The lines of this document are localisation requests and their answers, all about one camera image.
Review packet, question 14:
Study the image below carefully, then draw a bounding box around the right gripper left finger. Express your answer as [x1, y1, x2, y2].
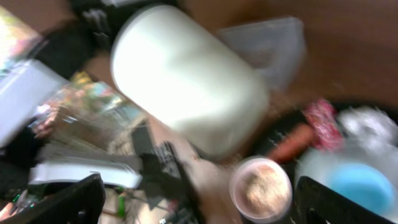
[1, 174, 106, 224]

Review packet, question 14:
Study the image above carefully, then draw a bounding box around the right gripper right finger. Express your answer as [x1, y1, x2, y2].
[294, 176, 393, 224]

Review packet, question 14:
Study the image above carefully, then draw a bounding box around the light blue cup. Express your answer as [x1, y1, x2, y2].
[327, 163, 396, 216]

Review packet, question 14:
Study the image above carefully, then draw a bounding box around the white paper cup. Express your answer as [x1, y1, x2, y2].
[110, 4, 269, 161]

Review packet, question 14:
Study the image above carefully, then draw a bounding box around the pale blue plate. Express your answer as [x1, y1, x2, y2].
[294, 139, 397, 223]

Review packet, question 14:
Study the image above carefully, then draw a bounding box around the pink bowl with food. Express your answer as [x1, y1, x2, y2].
[229, 156, 293, 223]

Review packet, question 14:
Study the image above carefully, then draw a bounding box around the orange carrot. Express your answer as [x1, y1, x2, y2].
[266, 124, 317, 163]

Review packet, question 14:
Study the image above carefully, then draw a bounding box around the red snack wrapper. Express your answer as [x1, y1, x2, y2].
[302, 98, 344, 151]

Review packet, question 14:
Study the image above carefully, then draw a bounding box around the round black serving tray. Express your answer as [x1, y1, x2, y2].
[242, 99, 398, 224]

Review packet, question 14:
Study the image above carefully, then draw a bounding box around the crumpled white tissue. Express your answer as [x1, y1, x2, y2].
[337, 106, 397, 149]

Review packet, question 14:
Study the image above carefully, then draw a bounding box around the clear plastic bin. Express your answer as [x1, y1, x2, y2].
[217, 17, 307, 91]

